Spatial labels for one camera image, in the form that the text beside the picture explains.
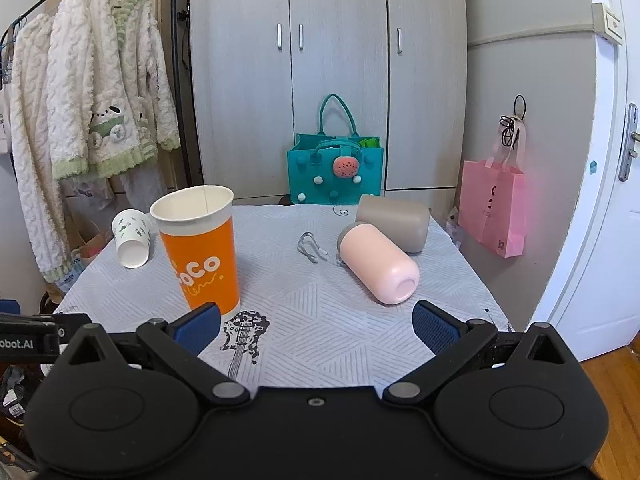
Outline pink cup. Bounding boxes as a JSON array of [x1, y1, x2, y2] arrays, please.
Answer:
[[336, 221, 421, 306]]

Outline white door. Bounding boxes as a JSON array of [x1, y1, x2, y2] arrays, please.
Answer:
[[525, 0, 640, 362]]

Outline beige wall switch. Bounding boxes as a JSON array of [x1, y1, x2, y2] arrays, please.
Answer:
[[591, 2, 625, 46]]

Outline grey cup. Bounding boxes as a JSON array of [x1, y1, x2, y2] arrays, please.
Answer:
[[355, 194, 432, 254]]

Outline silver door handle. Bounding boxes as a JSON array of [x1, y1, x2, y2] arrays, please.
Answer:
[[618, 103, 640, 183]]

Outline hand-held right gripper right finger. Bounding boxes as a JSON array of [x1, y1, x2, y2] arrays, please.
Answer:
[[382, 300, 583, 409]]

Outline patterned white tablecloth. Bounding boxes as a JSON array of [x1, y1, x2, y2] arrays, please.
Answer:
[[52, 203, 511, 392]]

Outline white fleece jacket green trim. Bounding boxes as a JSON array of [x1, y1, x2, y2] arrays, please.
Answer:
[[46, 0, 182, 181]]

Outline orange paper cup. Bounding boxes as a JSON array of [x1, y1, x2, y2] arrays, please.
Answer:
[[150, 185, 242, 317]]

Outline black hair ties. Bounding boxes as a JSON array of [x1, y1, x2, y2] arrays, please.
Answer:
[[498, 94, 528, 149]]

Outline pink shopping bag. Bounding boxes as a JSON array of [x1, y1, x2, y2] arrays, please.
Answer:
[[458, 122, 529, 259]]

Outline teal felt tote bag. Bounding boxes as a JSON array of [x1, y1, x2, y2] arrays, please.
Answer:
[[286, 94, 385, 205]]

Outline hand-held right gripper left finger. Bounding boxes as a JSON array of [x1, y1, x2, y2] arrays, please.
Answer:
[[62, 302, 251, 409]]

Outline light grey hanging garment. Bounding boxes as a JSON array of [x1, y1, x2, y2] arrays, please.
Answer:
[[119, 164, 169, 212]]

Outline grey wooden wardrobe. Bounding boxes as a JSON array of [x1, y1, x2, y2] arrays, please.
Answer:
[[187, 0, 469, 202]]

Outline small white green-print paper cup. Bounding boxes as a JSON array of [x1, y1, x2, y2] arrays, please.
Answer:
[[111, 208, 154, 268]]

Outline grey strap loop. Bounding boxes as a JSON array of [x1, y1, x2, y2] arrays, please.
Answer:
[[296, 231, 346, 267]]

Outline brown paper bag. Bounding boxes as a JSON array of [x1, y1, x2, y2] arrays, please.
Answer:
[[72, 230, 114, 269]]

